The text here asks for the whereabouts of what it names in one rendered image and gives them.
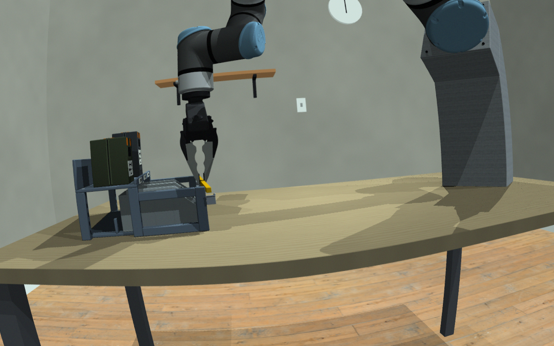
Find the dark green case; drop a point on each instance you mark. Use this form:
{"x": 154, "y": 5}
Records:
{"x": 111, "y": 161}

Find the dark grey tool case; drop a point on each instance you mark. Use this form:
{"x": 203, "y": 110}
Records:
{"x": 136, "y": 150}

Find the yellow bar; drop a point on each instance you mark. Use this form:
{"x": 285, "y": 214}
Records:
{"x": 207, "y": 187}

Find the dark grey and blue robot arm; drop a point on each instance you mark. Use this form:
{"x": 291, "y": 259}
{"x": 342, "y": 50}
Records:
{"x": 451, "y": 25}

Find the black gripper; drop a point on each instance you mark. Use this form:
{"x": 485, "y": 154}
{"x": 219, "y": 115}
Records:
{"x": 210, "y": 146}

